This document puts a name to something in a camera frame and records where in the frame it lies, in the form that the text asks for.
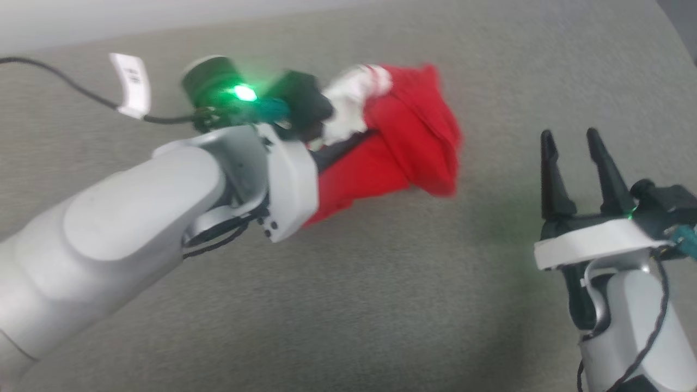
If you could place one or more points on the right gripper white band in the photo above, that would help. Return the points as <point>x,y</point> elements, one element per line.
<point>593,242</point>

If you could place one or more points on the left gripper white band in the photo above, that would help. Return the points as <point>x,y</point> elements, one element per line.
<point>294,190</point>

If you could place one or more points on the red and white garment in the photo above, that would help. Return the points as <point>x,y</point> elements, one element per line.
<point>414,141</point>

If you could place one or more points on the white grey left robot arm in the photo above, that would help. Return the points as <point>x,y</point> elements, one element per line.
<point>109,228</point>

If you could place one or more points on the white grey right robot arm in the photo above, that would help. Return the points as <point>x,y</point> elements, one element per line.
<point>637,326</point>

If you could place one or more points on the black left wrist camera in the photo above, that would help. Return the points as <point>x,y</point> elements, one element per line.
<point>305,103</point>

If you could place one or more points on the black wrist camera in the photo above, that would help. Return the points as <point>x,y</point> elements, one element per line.
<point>305,103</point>
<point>667,204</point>

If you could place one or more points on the teal left camera connector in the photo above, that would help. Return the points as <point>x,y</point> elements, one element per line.
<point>270,109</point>

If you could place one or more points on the teal camera connector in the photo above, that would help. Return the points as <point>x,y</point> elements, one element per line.
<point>270,109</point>
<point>686,241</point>

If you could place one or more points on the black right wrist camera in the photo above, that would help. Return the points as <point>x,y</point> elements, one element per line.
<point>667,204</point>

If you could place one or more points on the teal right camera connector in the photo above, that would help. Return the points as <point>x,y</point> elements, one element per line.
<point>686,241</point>

